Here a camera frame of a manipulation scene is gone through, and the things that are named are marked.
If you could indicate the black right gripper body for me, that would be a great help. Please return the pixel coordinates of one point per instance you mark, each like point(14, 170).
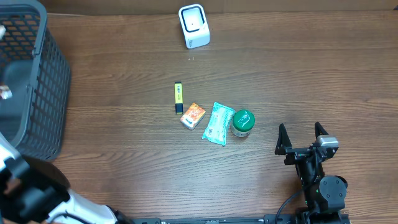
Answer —
point(296, 154)

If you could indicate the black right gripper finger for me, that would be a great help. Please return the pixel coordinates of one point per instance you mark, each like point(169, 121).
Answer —
point(319, 130)
point(283, 146)

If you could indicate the green lid jar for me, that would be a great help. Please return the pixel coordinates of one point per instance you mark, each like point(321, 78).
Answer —
point(242, 123)

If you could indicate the teal tissue pack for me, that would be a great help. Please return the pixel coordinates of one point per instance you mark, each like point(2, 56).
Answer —
point(217, 128)

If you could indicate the orange snack box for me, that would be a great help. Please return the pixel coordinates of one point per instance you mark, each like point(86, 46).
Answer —
point(192, 116)

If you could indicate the yellow black marker pen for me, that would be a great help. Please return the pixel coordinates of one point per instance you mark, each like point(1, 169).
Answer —
point(178, 90)

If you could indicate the beige PanTree snack pouch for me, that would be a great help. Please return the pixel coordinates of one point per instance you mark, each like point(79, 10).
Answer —
point(5, 92)

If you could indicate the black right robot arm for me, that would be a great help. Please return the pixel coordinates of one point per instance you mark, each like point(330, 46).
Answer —
point(324, 194)

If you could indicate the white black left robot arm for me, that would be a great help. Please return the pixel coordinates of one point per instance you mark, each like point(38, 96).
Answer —
point(36, 191)

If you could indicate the white barcode scanner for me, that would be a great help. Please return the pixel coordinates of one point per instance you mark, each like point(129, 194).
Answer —
point(194, 26)

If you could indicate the grey plastic mesh basket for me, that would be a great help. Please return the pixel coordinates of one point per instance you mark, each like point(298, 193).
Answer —
point(38, 76)

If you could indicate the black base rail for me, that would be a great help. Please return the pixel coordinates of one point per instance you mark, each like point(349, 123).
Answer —
point(266, 219)

